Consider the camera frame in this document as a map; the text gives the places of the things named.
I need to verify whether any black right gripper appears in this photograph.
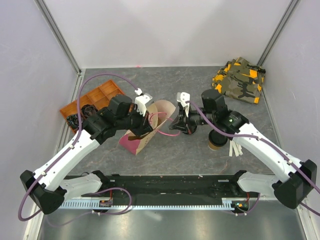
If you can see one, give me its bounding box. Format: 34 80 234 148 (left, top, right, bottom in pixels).
169 104 216 135

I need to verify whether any camouflage folded cloth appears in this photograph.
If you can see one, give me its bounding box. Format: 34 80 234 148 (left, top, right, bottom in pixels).
212 57 266 104

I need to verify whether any white slotted cable duct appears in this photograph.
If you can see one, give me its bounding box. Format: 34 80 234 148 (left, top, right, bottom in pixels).
59 197 245 211

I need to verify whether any black cup lid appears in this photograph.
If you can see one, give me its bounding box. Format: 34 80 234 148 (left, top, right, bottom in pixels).
181 126 197 135
208 129 229 146

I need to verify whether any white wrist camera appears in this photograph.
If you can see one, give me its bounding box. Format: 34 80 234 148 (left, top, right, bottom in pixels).
134 93 153 117
176 92 191 117

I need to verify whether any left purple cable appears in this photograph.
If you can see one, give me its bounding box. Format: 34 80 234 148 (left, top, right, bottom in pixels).
17 72 143 227

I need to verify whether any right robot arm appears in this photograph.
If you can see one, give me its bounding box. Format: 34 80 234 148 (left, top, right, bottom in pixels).
169 89 320 209

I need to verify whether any purple cable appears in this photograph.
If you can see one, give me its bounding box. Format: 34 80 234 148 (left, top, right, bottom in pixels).
17 72 143 227
184 99 320 218

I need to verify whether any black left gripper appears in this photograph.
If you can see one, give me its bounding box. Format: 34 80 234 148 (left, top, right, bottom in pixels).
116 105 153 137

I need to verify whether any brown rolled tie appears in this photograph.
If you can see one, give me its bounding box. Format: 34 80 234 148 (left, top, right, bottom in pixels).
81 104 98 118

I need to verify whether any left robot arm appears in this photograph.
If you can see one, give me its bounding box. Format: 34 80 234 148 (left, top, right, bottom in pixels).
20 93 153 215

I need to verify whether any white wrapped straw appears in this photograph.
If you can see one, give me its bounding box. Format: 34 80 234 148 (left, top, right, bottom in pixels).
232 142 243 157
229 141 239 157

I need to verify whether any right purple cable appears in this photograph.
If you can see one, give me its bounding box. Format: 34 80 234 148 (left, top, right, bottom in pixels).
184 99 320 218

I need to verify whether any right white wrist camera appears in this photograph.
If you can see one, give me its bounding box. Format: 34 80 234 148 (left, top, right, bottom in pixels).
176 92 191 117

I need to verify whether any dark rolled tie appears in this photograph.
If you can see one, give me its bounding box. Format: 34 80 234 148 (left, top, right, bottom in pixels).
66 114 79 130

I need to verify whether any brown paper cup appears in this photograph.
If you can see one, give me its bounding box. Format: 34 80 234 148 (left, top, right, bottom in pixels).
207 129 229 151

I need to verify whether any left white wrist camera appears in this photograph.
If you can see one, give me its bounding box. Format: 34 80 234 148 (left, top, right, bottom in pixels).
134 93 153 117

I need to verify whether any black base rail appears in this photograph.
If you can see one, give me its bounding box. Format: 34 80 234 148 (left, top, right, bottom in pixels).
97 171 258 205

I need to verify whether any pink and cream paper bag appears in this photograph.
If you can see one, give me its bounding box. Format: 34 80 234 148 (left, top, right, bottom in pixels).
118 99 180 156

